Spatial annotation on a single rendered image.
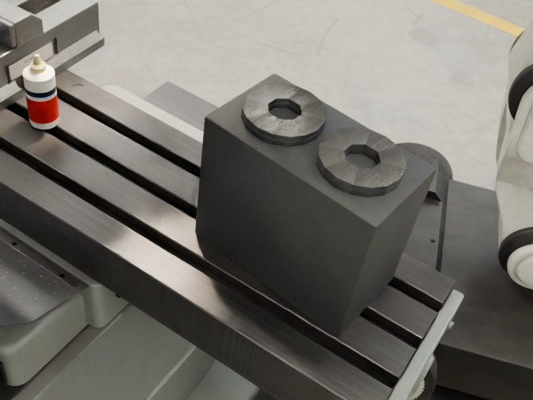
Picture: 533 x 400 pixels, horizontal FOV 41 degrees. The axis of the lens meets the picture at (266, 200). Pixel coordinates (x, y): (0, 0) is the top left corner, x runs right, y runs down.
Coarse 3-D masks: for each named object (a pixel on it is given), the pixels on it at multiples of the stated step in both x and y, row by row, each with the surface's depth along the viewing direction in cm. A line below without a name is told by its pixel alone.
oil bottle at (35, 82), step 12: (36, 60) 91; (24, 72) 92; (36, 72) 92; (48, 72) 93; (24, 84) 94; (36, 84) 92; (48, 84) 93; (36, 96) 93; (48, 96) 94; (36, 108) 95; (48, 108) 95; (36, 120) 96; (48, 120) 96
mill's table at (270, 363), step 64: (0, 128) 97; (64, 128) 98; (128, 128) 100; (0, 192) 91; (64, 192) 90; (128, 192) 91; (192, 192) 93; (64, 256) 92; (128, 256) 84; (192, 256) 86; (192, 320) 83; (256, 320) 80; (384, 320) 83; (448, 320) 85; (256, 384) 83; (320, 384) 75; (384, 384) 76
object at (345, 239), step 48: (240, 96) 78; (288, 96) 77; (240, 144) 73; (288, 144) 73; (336, 144) 72; (384, 144) 73; (240, 192) 77; (288, 192) 72; (336, 192) 69; (384, 192) 69; (240, 240) 82; (288, 240) 76; (336, 240) 71; (384, 240) 72; (288, 288) 81; (336, 288) 75; (336, 336) 79
